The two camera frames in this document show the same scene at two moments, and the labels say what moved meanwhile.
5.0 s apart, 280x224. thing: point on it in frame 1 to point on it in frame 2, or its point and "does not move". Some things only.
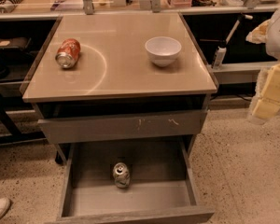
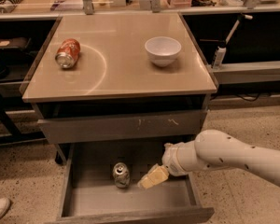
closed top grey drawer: [124, 127] does not move
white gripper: [278, 35] to [170, 160]
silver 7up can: [121, 175] does not move
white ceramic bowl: [163, 50] does not move
